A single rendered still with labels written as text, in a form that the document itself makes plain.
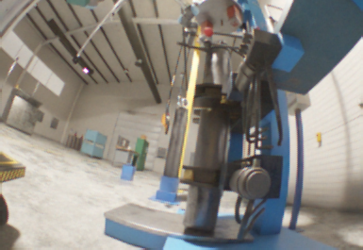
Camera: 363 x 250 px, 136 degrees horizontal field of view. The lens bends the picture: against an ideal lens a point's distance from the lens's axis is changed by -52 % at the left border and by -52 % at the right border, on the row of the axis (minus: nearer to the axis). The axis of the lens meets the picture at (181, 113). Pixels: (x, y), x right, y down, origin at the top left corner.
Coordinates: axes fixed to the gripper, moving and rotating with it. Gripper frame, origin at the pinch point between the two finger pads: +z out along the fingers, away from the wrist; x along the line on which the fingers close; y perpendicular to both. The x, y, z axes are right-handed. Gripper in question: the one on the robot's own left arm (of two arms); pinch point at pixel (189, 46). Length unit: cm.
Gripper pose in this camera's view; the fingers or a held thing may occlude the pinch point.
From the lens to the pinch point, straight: 135.8
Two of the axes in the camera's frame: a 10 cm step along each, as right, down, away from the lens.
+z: -1.7, 9.2, -3.6
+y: 9.7, 2.2, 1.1
